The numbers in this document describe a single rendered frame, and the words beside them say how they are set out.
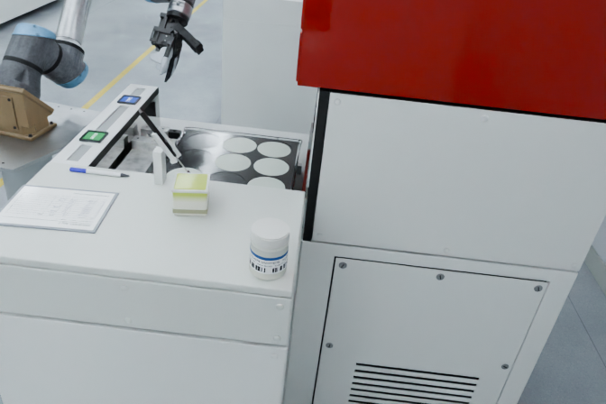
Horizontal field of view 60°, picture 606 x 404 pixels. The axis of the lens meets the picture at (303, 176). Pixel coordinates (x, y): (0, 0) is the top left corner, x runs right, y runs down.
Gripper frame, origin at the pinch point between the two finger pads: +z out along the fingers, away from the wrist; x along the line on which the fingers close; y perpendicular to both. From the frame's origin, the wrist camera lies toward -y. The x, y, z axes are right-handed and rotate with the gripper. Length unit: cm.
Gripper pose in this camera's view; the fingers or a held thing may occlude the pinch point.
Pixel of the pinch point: (166, 75)
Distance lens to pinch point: 170.9
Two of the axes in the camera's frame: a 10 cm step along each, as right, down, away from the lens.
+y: -9.7, -2.2, 0.4
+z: -2.2, 9.5, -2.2
